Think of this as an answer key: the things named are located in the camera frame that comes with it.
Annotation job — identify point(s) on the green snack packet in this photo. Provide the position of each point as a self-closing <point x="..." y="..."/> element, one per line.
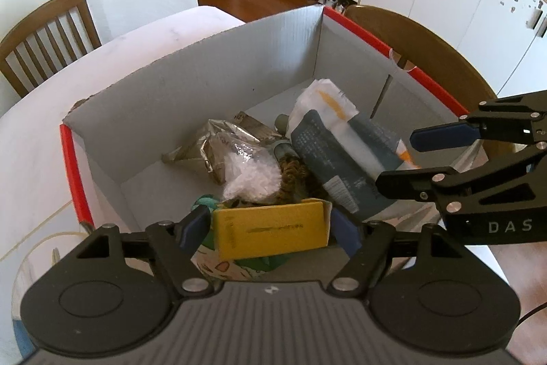
<point x="239" y="269"/>

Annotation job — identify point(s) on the wooden slat-back chair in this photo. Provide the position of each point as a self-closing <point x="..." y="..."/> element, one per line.
<point x="47" y="40"/>

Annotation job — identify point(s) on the red shoe box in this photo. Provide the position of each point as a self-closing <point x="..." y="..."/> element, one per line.
<point x="192" y="91"/>

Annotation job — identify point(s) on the silver foil bag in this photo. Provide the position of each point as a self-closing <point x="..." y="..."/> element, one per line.
<point x="226" y="138"/>

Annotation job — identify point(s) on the white and blue pouch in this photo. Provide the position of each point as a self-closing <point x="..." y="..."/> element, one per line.
<point x="342" y="151"/>

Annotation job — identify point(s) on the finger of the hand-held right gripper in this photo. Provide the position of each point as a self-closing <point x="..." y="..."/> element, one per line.
<point x="444" y="136"/>
<point x="410" y="183"/>

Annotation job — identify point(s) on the brown woven bundle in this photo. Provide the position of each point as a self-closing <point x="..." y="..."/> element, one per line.
<point x="295" y="179"/>

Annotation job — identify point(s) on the wooden chair with curved back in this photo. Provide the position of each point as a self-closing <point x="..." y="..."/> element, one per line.
<point x="427" y="44"/>

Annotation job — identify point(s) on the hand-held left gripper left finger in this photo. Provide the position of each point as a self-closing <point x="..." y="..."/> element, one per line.
<point x="195" y="227"/>

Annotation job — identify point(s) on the white sticker-covered cabinet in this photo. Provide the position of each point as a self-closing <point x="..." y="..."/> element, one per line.
<point x="461" y="6"/>

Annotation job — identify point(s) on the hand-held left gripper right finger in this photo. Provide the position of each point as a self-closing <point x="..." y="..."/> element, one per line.
<point x="344" y="233"/>

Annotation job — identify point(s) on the crumpled clear plastic wrap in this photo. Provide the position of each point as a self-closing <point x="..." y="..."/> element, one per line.
<point x="252" y="177"/>

